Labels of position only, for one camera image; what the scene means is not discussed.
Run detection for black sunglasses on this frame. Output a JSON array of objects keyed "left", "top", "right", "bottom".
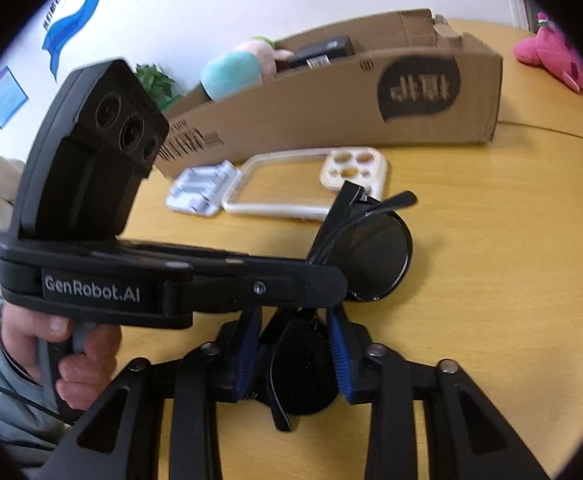
[{"left": 259, "top": 182, "right": 417, "bottom": 432}]

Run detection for white folding phone stand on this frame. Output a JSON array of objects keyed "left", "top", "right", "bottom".
[{"left": 166, "top": 160, "right": 241, "bottom": 217}]

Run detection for pig plush toy green hat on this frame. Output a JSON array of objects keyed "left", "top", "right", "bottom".
[{"left": 200, "top": 37, "right": 293, "bottom": 101}]

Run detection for person's left forearm sleeve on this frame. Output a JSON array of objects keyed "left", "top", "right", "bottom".
[{"left": 0, "top": 299, "right": 68, "bottom": 479}]

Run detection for person's left hand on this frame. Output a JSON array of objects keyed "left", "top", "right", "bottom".
[{"left": 0, "top": 301, "right": 122, "bottom": 411}]

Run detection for potted green plant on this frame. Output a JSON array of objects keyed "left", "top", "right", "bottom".
[{"left": 135, "top": 64, "right": 180, "bottom": 110}]

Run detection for small black box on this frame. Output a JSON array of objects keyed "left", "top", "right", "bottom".
[{"left": 287, "top": 36, "right": 355, "bottom": 68}]

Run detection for brown cardboard box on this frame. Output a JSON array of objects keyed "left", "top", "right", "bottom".
[{"left": 155, "top": 10, "right": 503, "bottom": 178}]

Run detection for pink plush toy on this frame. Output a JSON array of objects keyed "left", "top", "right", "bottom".
[{"left": 513, "top": 12, "right": 583, "bottom": 93}]

